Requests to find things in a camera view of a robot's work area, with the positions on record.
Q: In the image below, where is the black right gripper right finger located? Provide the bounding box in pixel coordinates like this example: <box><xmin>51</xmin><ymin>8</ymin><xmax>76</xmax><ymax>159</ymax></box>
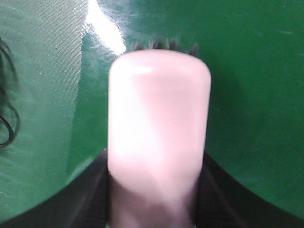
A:
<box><xmin>194</xmin><ymin>153</ymin><xmax>304</xmax><ymax>228</ymax></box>

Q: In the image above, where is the black cable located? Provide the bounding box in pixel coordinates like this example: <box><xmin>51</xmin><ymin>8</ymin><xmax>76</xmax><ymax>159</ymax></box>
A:
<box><xmin>0</xmin><ymin>35</ymin><xmax>22</xmax><ymax>148</ymax></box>

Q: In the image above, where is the pink hand broom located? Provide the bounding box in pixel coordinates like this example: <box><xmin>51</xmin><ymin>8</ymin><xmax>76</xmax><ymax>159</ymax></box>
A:
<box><xmin>107</xmin><ymin>40</ymin><xmax>211</xmax><ymax>228</ymax></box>

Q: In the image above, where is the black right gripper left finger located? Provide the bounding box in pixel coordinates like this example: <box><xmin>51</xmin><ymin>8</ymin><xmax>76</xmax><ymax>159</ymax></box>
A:
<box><xmin>0</xmin><ymin>149</ymin><xmax>109</xmax><ymax>228</ymax></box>

